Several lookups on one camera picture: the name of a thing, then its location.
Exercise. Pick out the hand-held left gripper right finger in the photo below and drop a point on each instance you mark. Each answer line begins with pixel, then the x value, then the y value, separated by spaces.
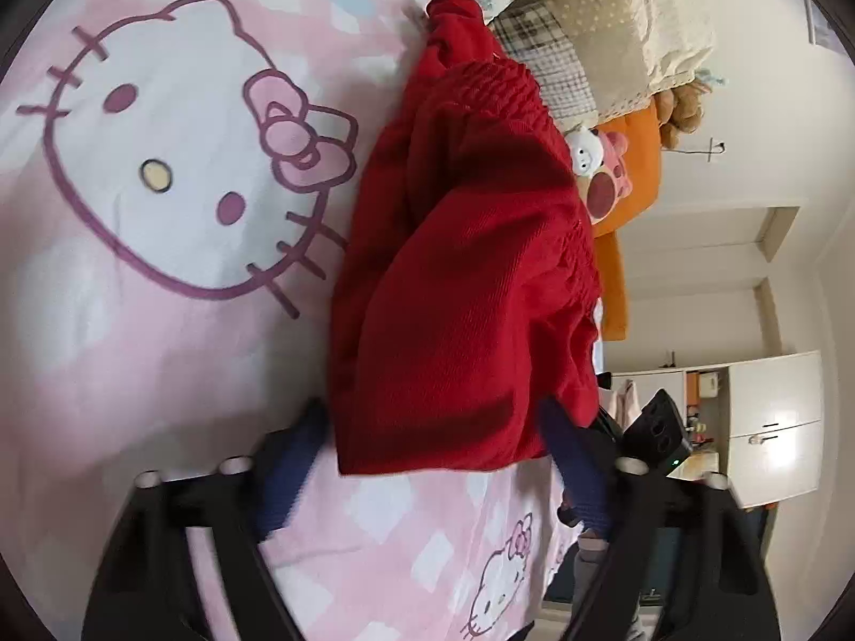
pixel 578 481

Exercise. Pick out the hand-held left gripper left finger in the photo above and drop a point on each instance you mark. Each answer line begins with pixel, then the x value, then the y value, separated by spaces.
pixel 287 474

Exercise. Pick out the red jacket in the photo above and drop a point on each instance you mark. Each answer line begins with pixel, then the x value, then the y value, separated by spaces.
pixel 467 280

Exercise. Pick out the pink hanging cloth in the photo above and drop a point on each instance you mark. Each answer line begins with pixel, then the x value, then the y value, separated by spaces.
pixel 626 400

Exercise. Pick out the white cabinet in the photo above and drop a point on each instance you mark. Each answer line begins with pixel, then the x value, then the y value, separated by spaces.
pixel 775 400

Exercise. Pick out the pink cartoon cat printed blanket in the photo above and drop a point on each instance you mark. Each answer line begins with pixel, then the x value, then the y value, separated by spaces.
pixel 133 347

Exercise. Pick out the pink plush toy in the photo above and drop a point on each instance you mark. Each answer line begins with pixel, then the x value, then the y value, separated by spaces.
pixel 608 193

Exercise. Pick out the white plush toy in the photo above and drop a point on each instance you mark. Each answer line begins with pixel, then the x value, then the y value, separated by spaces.
pixel 584 150

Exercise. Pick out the brown plush toy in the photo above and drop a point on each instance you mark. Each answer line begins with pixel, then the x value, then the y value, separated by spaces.
pixel 685 107

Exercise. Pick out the beige patchwork pillow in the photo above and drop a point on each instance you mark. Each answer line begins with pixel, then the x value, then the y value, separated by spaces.
pixel 574 33

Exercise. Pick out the wall hook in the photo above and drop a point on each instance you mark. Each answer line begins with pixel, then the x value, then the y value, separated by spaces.
pixel 711 147

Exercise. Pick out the wall picture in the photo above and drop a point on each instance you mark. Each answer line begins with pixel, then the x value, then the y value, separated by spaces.
pixel 820 20

